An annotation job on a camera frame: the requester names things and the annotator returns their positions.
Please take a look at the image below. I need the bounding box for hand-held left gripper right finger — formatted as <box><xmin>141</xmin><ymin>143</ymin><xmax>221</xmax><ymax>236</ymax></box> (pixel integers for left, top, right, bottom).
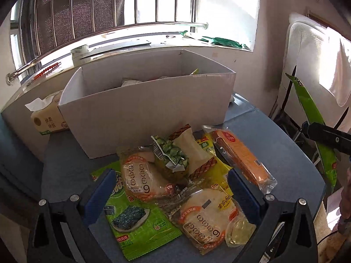
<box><xmin>227</xmin><ymin>168</ymin><xmax>325</xmax><ymax>263</ymax></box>

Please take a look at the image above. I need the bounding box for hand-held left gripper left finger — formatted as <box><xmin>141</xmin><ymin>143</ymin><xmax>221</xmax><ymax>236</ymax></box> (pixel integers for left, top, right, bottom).
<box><xmin>27</xmin><ymin>168</ymin><xmax>118</xmax><ymax>263</ymax></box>

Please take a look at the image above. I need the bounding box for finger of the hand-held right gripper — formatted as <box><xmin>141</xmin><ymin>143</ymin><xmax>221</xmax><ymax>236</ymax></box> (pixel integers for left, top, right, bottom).
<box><xmin>302</xmin><ymin>122</ymin><xmax>351</xmax><ymax>156</ymax></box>

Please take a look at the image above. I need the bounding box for orange cracker packet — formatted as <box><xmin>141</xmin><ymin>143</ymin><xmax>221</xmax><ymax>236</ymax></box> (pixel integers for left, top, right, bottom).
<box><xmin>203</xmin><ymin>126</ymin><xmax>278</xmax><ymax>195</ymax></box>

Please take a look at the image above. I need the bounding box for clear jelly cup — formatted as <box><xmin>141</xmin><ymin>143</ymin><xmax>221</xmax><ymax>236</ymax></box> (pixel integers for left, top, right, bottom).
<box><xmin>225</xmin><ymin>215</ymin><xmax>257</xmax><ymax>248</ymax></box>

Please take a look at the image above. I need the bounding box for round cake packet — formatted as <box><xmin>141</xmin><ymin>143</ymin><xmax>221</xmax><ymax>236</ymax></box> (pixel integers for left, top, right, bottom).
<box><xmin>116</xmin><ymin>146</ymin><xmax>177</xmax><ymax>202</ymax></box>
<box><xmin>162</xmin><ymin>188</ymin><xmax>244</xmax><ymax>255</ymax></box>

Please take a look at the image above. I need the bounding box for long green snack packet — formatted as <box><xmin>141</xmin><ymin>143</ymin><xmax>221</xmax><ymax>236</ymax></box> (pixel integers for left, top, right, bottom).
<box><xmin>285</xmin><ymin>73</ymin><xmax>339</xmax><ymax>195</ymax></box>

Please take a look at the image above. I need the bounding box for green seaweed snack packet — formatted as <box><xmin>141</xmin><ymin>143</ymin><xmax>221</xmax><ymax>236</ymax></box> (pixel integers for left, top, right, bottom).
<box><xmin>91</xmin><ymin>161</ymin><xmax>183</xmax><ymax>261</ymax></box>

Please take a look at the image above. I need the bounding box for beige pastry packet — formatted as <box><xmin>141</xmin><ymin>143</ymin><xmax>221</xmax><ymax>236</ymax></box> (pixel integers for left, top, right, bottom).
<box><xmin>168</xmin><ymin>124</ymin><xmax>217</xmax><ymax>181</ymax></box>

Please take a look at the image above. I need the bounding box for green bean snack packet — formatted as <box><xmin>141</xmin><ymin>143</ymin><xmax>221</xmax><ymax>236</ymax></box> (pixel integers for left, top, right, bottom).
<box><xmin>151</xmin><ymin>135</ymin><xmax>190</xmax><ymax>183</ymax></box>

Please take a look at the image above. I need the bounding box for white cardboard box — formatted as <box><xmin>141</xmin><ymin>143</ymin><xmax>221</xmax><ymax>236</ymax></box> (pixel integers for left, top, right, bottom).
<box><xmin>58</xmin><ymin>49</ymin><xmax>237</xmax><ymax>159</ymax></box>

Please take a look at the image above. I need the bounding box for person's right hand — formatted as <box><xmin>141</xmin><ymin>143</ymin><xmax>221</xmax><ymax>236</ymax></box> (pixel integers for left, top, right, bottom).
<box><xmin>337</xmin><ymin>167</ymin><xmax>351</xmax><ymax>235</ymax></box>

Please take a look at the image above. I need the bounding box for white chair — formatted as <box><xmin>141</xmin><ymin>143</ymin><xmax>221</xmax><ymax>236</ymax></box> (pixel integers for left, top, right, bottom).
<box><xmin>274</xmin><ymin>12</ymin><xmax>351</xmax><ymax>132</ymax></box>

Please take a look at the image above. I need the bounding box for tissue pack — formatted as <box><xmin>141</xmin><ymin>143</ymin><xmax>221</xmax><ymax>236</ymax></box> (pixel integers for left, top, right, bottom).
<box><xmin>25</xmin><ymin>90</ymin><xmax>69</xmax><ymax>136</ymax></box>

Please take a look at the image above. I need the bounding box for orange ridged tool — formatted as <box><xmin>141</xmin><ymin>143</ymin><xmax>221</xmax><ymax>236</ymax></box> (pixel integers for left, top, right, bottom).
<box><xmin>32</xmin><ymin>63</ymin><xmax>59</xmax><ymax>81</ymax></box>

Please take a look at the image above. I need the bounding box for green plastic bag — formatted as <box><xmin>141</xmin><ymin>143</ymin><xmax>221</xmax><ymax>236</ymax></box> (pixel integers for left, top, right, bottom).
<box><xmin>179</xmin><ymin>30</ymin><xmax>251</xmax><ymax>51</ymax></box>

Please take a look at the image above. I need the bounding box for tape roll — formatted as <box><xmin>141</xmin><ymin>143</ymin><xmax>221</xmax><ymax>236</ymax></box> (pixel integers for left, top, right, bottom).
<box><xmin>71</xmin><ymin>45</ymin><xmax>89</xmax><ymax>66</ymax></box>

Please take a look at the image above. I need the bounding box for steel window guard rail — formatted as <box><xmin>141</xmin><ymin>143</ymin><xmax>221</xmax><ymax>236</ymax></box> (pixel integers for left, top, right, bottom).
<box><xmin>6</xmin><ymin>0</ymin><xmax>209</xmax><ymax>84</ymax></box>

